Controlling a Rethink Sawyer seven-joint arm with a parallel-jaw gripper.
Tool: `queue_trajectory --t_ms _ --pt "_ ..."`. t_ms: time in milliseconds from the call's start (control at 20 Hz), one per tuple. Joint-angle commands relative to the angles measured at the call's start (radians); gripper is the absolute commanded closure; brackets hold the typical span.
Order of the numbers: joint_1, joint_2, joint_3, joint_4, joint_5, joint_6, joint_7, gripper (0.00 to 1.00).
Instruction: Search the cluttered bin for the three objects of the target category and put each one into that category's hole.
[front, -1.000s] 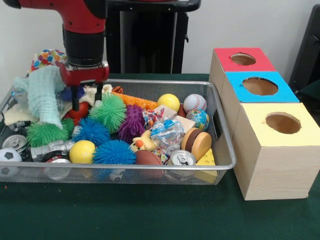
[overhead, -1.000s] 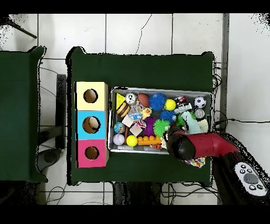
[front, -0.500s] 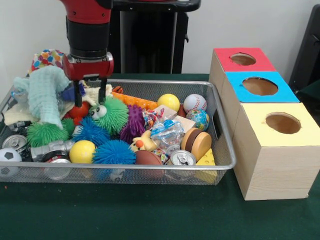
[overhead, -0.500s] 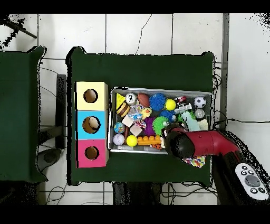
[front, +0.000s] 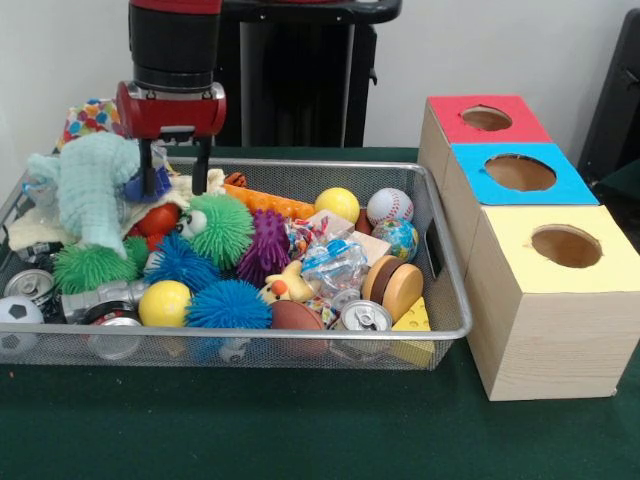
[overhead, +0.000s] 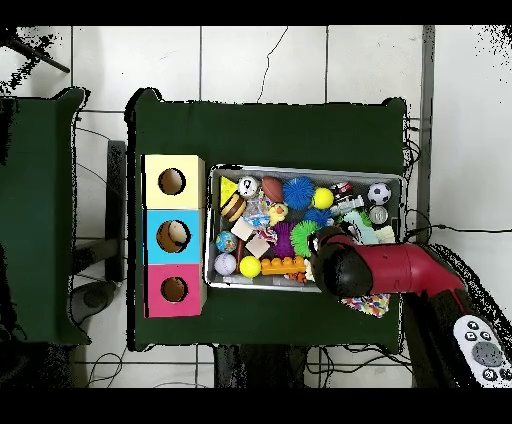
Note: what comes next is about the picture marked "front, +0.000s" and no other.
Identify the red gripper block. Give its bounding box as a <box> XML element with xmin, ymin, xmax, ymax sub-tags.
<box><xmin>115</xmin><ymin>79</ymin><xmax>228</xmax><ymax>199</ymax></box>

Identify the purple plastic toy piece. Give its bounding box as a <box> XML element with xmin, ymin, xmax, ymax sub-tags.
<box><xmin>122</xmin><ymin>159</ymin><xmax>174</xmax><ymax>204</ymax></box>

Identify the mint green waffle cloth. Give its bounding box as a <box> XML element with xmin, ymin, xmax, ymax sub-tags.
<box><xmin>27</xmin><ymin>130</ymin><xmax>146</xmax><ymax>260</ymax></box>

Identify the multicoloured dotted cloth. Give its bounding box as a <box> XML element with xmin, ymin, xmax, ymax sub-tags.
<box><xmin>55</xmin><ymin>97</ymin><xmax>129</xmax><ymax>151</ymax></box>

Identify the cream waffle cloth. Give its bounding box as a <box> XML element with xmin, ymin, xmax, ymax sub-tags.
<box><xmin>8</xmin><ymin>168</ymin><xmax>227</xmax><ymax>251</ymax></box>

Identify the yellow duck plush toy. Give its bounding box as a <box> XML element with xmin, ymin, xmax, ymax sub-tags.
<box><xmin>257</xmin><ymin>259</ymin><xmax>314</xmax><ymax>306</ymax></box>

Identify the shallow clear mesh bin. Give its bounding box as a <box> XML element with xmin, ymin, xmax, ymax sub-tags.
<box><xmin>0</xmin><ymin>153</ymin><xmax>475</xmax><ymax>372</ymax></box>

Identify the wooden box with three holes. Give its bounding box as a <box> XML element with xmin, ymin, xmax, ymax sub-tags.
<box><xmin>417</xmin><ymin>94</ymin><xmax>627</xmax><ymax>401</ymax></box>

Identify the blue spiky ball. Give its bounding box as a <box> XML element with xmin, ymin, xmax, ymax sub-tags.
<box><xmin>184</xmin><ymin>279</ymin><xmax>274</xmax><ymax>329</ymax></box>

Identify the small soccer ball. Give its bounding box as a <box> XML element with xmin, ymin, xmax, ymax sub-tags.
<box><xmin>0</xmin><ymin>295</ymin><xmax>45</xmax><ymax>354</ymax></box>

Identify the globe print ball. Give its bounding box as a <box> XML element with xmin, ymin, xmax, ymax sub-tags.
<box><xmin>372</xmin><ymin>216</ymin><xmax>421</xmax><ymax>264</ymax></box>

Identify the silver drink can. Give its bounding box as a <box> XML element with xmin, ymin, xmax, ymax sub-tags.
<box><xmin>332</xmin><ymin>298</ymin><xmax>394</xmax><ymax>332</ymax></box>

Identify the wooden burger toy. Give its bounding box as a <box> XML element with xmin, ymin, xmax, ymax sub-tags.
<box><xmin>361</xmin><ymin>254</ymin><xmax>425</xmax><ymax>325</ymax></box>

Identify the yellow cheese wedge toy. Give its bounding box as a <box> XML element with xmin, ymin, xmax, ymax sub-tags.
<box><xmin>389</xmin><ymin>295</ymin><xmax>435</xmax><ymax>370</ymax></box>

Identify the dark green tablecloth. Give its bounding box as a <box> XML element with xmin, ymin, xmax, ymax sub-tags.
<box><xmin>0</xmin><ymin>144</ymin><xmax>640</xmax><ymax>480</ymax></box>

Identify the black stand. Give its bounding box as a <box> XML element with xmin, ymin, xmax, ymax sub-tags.
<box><xmin>577</xmin><ymin>8</ymin><xmax>640</xmax><ymax>187</ymax></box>

